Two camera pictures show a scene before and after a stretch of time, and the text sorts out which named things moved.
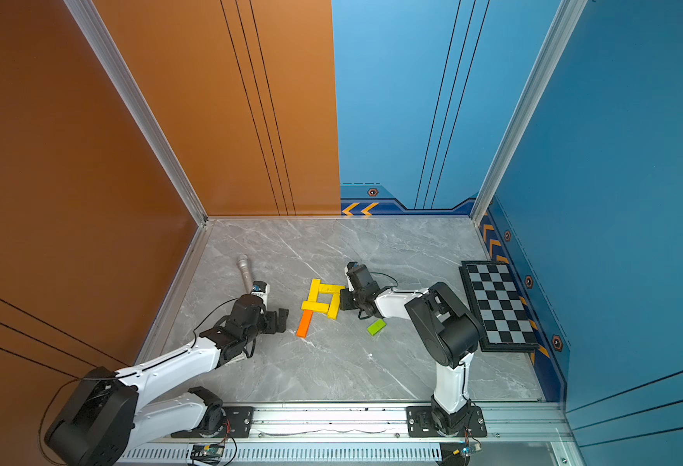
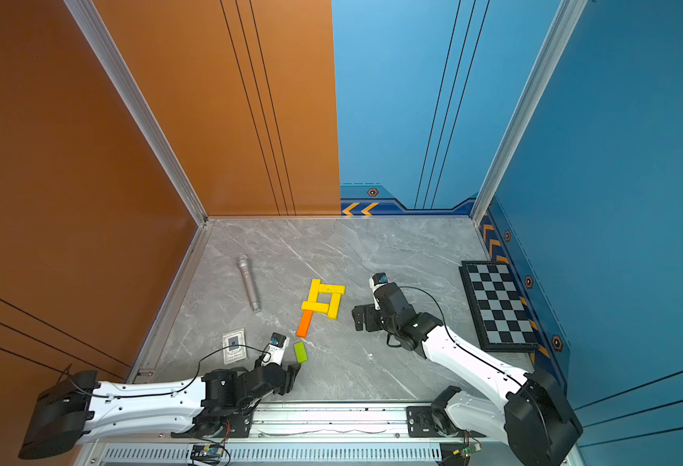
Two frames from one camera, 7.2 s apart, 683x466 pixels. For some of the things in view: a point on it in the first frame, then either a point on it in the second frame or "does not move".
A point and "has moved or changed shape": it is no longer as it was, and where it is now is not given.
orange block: (305, 323) does not move
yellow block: (334, 307) does not move
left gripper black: (274, 325) -> (289, 380)
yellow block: (330, 288) does not move
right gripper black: (344, 304) -> (370, 311)
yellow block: (313, 306) does not move
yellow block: (313, 290) does not move
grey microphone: (243, 264) does not move
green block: (376, 326) has moved or changed shape
